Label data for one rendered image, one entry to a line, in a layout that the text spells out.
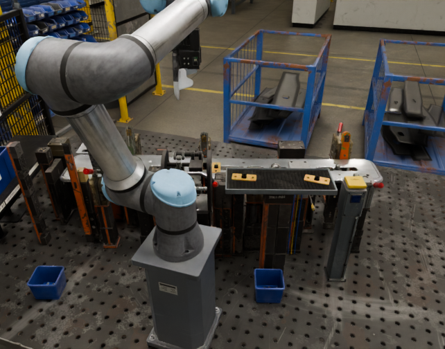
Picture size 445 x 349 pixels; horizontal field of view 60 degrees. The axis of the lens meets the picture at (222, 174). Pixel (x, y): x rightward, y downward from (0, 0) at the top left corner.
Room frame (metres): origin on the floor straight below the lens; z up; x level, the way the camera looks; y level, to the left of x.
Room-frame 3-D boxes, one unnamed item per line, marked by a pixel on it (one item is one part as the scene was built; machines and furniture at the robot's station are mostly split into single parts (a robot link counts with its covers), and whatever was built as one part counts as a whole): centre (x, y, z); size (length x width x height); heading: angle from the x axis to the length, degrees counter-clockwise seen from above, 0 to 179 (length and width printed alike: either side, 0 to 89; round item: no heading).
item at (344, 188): (1.09, -0.45, 0.92); 0.08 x 0.08 x 0.44; 89
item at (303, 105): (3.77, -0.59, 0.47); 1.20 x 0.80 x 0.95; 160
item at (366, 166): (1.44, 0.01, 1.00); 1.38 x 0.22 x 0.02; 89
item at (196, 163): (1.23, 0.13, 0.94); 0.18 x 0.13 x 0.49; 89
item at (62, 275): (1.01, 0.67, 0.74); 0.11 x 0.10 x 0.09; 89
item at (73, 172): (1.29, 0.60, 0.95); 0.03 x 0.01 x 0.50; 89
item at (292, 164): (1.26, -0.30, 0.90); 0.13 x 0.10 x 0.41; 179
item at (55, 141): (1.58, 0.76, 0.88); 0.08 x 0.08 x 0.36; 89
